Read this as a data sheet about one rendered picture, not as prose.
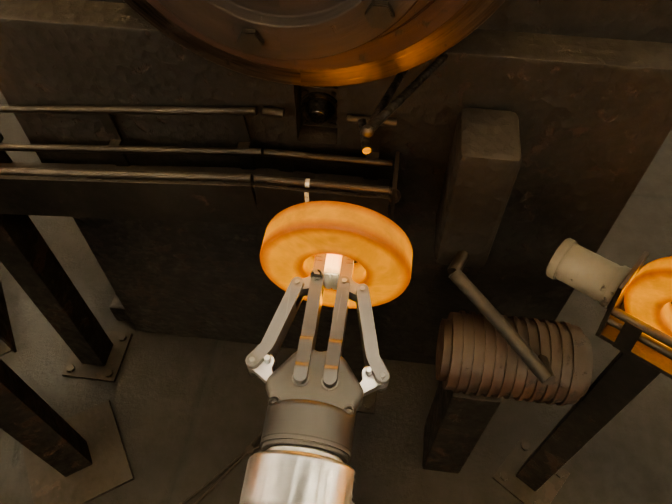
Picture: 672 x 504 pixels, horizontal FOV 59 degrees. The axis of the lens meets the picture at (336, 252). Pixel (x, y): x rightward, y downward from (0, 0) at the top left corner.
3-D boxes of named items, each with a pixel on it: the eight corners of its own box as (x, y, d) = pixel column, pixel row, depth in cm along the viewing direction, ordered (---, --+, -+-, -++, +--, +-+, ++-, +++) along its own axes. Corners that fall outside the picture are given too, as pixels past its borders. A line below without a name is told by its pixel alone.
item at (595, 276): (563, 257, 84) (573, 228, 79) (624, 289, 80) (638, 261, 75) (541, 283, 81) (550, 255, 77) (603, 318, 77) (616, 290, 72)
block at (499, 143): (435, 214, 98) (459, 99, 79) (483, 218, 98) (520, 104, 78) (433, 266, 92) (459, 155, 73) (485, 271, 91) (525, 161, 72)
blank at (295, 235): (247, 197, 57) (239, 225, 55) (409, 199, 53) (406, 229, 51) (284, 281, 69) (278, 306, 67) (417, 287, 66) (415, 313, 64)
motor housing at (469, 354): (411, 417, 135) (446, 292, 92) (508, 428, 134) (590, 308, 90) (408, 474, 128) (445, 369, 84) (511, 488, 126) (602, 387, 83)
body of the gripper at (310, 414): (258, 464, 51) (277, 364, 56) (355, 477, 51) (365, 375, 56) (246, 440, 45) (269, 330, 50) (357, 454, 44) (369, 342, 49)
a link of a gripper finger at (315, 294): (310, 398, 53) (294, 396, 53) (324, 289, 59) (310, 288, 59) (308, 382, 49) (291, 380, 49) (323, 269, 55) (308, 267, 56)
